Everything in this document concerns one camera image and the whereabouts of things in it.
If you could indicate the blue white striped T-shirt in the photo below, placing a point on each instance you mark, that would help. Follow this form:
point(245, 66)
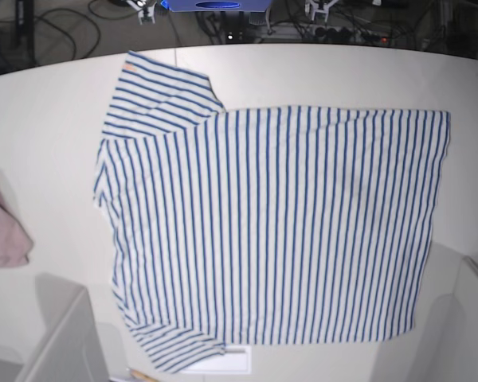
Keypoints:
point(290, 225)

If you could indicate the black power strip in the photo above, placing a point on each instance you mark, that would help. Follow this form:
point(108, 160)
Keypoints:
point(345, 36)

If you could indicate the blue box device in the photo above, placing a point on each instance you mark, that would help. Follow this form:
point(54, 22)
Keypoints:
point(218, 5)

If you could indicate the wooden stick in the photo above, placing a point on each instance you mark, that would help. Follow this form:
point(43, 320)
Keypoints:
point(141, 376)

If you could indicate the left grey partition panel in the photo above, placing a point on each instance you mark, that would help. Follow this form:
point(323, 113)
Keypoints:
point(48, 331)

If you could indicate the grey partition panel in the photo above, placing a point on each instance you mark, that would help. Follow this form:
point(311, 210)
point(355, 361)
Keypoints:
point(48, 331)
point(447, 347)

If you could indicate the pink folded cloth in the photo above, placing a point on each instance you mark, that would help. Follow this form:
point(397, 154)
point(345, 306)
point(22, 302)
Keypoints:
point(15, 243)

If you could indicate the right grey partition panel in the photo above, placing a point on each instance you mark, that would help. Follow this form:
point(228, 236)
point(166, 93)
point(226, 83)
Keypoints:
point(447, 347)

